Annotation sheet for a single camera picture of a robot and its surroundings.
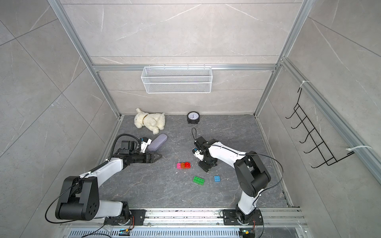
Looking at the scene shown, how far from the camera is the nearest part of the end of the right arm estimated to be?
0.66m

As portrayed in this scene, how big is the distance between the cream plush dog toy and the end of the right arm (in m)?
0.42

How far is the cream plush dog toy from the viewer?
3.48 feet
